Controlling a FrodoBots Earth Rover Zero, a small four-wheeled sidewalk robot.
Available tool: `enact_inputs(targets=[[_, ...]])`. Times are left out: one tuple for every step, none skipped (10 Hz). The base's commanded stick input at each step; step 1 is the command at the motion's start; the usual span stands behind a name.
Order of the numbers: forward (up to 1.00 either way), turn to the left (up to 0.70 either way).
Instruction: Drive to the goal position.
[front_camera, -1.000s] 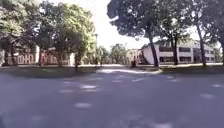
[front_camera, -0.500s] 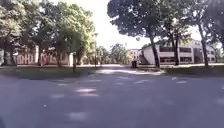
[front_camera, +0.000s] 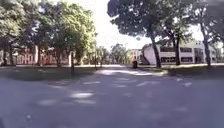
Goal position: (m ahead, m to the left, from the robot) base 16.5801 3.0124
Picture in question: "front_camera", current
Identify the pale building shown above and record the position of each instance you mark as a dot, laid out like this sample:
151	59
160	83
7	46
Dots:
135	55

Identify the dark bin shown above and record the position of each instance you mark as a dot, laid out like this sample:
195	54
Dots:
134	64

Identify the dark pole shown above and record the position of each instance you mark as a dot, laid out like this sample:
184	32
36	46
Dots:
72	63

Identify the row of large trees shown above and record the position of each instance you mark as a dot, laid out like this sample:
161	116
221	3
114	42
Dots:
66	26

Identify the group of distant trees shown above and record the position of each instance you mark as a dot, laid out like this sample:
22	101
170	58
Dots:
118	53

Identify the white building with dark windows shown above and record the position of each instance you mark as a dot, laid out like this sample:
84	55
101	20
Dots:
150	55

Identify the large dark tree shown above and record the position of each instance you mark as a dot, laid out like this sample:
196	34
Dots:
155	50
177	51
207	50

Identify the red brick building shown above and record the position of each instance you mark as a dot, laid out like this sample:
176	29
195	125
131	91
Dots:
25	59

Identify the grey asphalt road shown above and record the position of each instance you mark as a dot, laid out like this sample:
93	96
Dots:
113	106

